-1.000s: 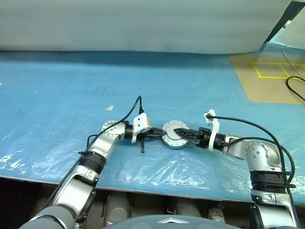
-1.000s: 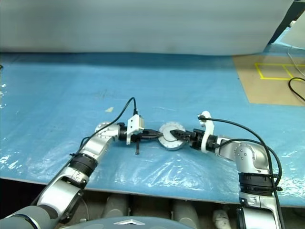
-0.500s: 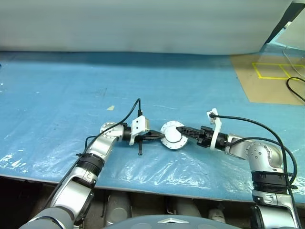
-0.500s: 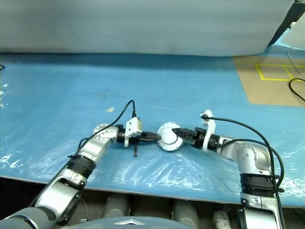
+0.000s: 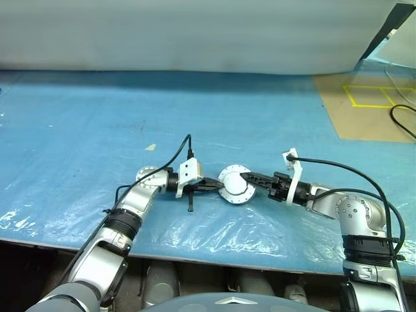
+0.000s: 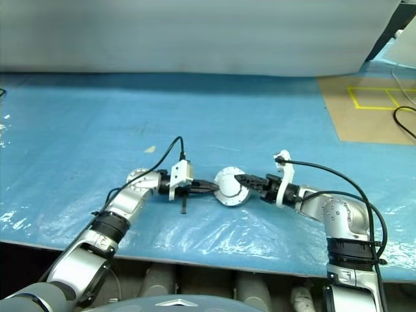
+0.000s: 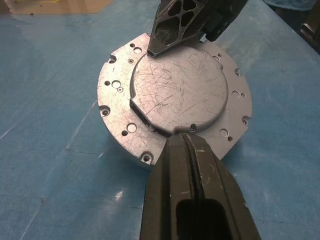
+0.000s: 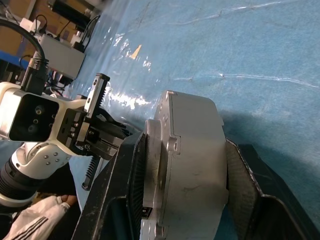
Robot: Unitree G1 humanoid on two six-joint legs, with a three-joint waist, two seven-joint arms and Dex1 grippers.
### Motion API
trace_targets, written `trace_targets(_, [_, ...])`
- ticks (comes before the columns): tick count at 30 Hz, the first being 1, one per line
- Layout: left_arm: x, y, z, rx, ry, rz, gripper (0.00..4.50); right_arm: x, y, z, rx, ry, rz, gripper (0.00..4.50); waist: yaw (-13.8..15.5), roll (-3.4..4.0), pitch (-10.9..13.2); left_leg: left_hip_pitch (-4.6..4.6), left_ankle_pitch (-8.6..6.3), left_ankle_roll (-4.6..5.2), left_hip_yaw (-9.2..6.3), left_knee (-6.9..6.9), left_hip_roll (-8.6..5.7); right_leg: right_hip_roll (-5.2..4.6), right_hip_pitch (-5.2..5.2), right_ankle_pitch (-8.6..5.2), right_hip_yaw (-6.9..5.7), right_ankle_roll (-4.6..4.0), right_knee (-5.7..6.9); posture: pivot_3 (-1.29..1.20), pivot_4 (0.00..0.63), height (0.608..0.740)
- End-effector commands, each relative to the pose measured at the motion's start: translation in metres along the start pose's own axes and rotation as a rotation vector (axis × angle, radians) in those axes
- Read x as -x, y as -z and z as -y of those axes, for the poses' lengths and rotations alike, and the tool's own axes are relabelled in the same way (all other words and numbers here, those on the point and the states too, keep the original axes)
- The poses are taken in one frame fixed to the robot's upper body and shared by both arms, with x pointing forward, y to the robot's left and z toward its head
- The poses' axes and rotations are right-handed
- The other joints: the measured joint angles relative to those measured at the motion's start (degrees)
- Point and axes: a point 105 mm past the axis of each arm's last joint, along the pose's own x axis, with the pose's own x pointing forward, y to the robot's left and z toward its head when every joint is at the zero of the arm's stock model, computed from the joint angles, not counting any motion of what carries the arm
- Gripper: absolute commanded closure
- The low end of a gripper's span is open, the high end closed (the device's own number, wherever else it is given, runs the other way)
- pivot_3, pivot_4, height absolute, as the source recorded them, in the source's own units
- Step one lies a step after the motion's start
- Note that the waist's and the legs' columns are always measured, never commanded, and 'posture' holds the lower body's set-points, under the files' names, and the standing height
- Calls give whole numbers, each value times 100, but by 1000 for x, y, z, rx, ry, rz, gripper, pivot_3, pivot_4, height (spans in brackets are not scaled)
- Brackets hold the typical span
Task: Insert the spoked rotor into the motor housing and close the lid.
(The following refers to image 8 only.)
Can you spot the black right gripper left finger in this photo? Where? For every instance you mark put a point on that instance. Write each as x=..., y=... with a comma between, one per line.
x=112, y=212

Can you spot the white power adapter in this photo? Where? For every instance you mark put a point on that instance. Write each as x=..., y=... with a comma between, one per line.
x=30, y=25

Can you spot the grey equipment box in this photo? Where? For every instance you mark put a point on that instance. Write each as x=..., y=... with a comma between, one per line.
x=62, y=57

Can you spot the small tan paper scrap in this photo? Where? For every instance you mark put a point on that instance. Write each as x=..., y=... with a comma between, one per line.
x=136, y=53

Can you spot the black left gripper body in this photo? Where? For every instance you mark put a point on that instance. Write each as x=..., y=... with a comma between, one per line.
x=72, y=130

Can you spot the black equipment box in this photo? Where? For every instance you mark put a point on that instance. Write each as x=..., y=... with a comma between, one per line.
x=75, y=10

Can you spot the grey cylindrical motor housing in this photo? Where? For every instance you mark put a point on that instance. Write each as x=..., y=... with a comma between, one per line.
x=197, y=150

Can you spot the person bare hand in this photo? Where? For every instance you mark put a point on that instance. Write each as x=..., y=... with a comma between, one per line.
x=69, y=199

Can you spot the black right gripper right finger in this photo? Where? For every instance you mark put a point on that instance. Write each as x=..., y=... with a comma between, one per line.
x=250, y=200

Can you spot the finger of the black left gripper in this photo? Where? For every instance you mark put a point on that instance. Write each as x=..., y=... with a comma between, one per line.
x=115, y=126
x=105, y=150

